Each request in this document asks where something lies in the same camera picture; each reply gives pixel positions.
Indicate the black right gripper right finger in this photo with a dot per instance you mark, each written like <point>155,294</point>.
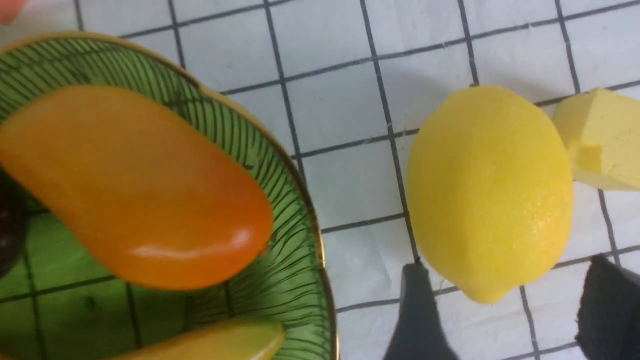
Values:
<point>608,318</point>

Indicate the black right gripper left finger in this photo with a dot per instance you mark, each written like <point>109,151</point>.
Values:
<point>418,334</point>

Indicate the yellow plastic banana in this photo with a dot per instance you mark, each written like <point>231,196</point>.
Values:
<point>241,338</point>

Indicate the yellow lemon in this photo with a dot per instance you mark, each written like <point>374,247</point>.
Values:
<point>489,192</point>

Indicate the orange mango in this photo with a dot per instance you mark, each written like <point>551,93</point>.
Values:
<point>147,195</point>

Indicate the dark purple mangosteen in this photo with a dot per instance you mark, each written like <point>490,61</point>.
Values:
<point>14,222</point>

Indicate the yellow foam cube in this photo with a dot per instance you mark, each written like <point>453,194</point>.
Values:
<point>600,130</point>

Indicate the white checkered tablecloth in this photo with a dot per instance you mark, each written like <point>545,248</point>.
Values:
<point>344,85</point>

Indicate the green glass leaf plate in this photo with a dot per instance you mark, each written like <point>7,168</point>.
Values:
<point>60,303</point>

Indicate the orange foam cube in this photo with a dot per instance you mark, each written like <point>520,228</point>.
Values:
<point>10,10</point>

